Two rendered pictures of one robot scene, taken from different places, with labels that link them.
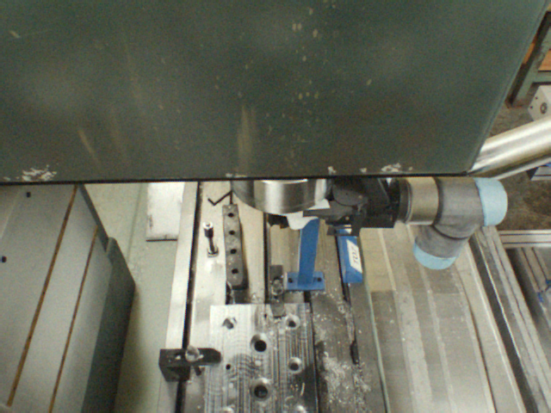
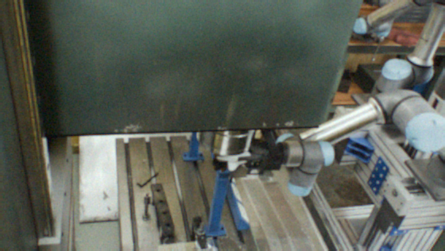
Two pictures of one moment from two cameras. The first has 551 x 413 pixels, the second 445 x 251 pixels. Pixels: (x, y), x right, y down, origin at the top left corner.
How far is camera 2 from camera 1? 0.57 m
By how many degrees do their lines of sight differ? 19
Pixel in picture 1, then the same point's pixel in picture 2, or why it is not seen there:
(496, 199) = (328, 150)
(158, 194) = (88, 188)
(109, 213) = not seen: hidden behind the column
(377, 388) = not seen: outside the picture
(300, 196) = (241, 144)
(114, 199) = not seen: hidden behind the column
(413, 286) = (279, 234)
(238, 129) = (229, 104)
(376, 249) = (252, 214)
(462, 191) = (313, 146)
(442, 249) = (304, 181)
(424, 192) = (295, 147)
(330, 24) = (272, 61)
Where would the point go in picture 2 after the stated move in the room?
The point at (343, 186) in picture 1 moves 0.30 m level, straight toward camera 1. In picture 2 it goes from (255, 145) to (261, 227)
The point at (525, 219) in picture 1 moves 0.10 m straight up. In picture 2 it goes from (338, 204) to (342, 195)
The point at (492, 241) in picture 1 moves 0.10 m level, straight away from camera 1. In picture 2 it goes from (322, 202) to (327, 190)
